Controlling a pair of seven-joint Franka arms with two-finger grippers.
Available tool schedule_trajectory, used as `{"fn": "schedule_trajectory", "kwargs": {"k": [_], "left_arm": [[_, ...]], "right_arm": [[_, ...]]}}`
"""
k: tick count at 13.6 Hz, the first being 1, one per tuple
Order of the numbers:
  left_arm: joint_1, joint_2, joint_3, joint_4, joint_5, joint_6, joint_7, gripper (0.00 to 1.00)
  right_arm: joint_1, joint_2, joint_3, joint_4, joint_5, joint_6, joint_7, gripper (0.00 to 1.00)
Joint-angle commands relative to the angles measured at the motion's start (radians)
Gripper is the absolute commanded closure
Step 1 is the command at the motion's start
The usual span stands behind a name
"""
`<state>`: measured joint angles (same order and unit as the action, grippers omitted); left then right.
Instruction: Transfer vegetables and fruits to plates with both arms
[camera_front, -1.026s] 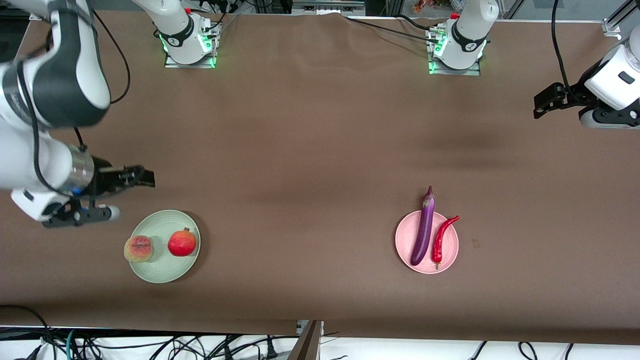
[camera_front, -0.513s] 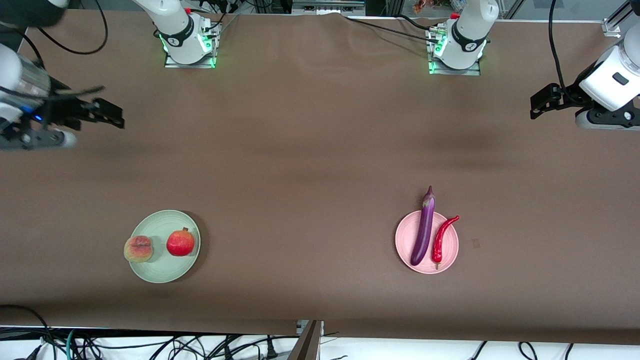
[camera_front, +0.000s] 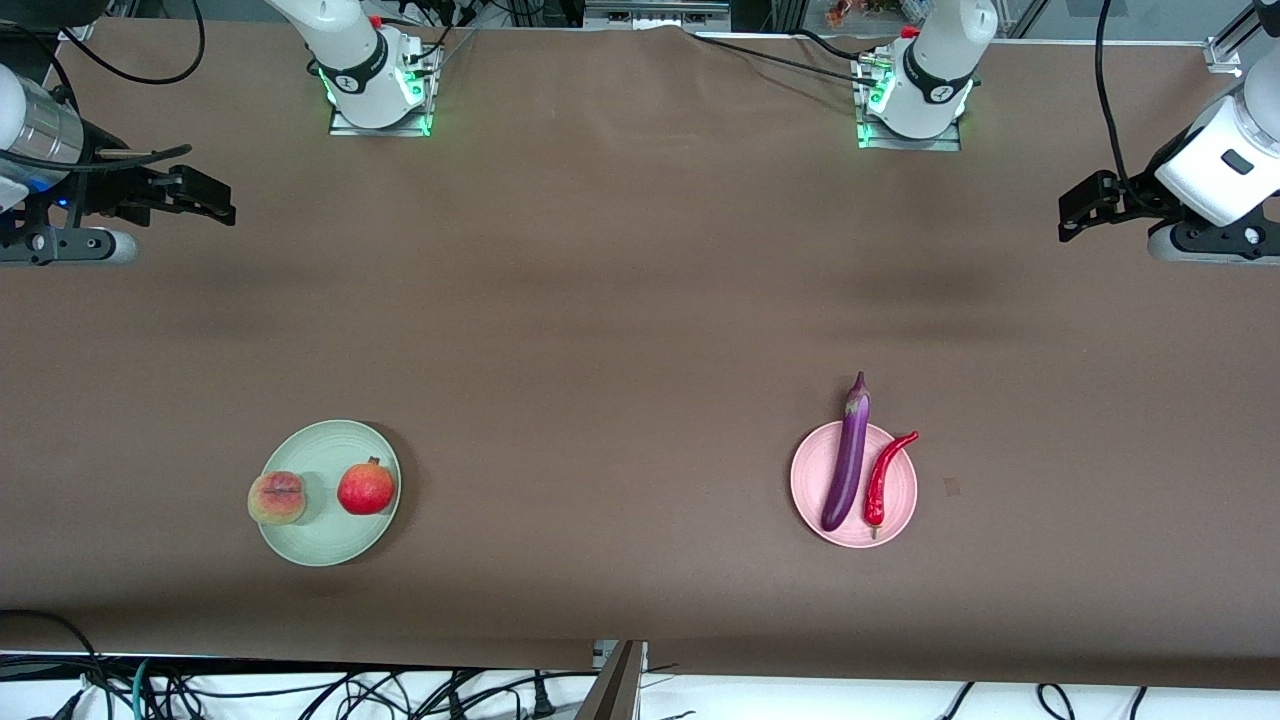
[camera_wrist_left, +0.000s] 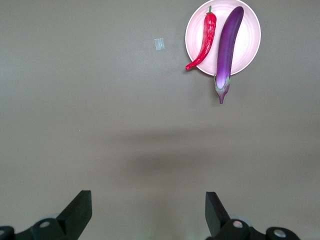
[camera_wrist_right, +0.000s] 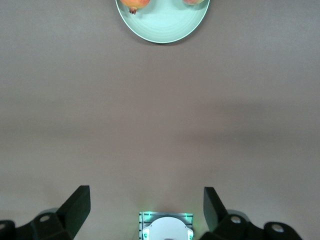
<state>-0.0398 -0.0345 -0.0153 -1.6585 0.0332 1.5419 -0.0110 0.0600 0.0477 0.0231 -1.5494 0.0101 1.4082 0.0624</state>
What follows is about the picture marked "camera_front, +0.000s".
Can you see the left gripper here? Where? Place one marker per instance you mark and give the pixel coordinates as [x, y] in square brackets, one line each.
[1137, 194]

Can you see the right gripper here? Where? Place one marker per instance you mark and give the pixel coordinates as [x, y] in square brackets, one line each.
[112, 187]

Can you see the yellow-pink peach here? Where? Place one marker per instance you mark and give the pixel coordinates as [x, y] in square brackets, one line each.
[277, 498]

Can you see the red pomegranate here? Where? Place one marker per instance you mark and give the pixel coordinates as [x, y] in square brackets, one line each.
[365, 490]

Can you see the red chili pepper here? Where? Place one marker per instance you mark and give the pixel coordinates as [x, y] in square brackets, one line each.
[880, 485]

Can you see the purple eggplant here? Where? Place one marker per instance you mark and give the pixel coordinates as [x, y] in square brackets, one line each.
[848, 460]

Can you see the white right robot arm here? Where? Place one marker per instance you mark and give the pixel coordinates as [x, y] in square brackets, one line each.
[345, 40]

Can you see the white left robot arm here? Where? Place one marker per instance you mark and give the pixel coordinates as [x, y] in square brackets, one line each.
[940, 60]

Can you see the light green round plate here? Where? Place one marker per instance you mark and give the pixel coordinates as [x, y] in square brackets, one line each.
[320, 545]

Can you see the pink round plate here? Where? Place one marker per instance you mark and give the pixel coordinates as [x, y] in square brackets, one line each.
[805, 485]

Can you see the grey metal box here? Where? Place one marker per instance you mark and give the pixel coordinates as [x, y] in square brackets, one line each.
[650, 12]

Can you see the brown table cloth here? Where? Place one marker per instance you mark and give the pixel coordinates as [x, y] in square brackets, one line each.
[640, 560]

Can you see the brown support beam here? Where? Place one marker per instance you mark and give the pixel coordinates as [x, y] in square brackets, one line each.
[615, 690]

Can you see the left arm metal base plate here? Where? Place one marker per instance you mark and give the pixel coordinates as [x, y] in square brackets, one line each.
[945, 143]

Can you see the aluminium frame corner bracket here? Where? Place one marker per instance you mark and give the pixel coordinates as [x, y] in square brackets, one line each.
[78, 25]
[1222, 50]

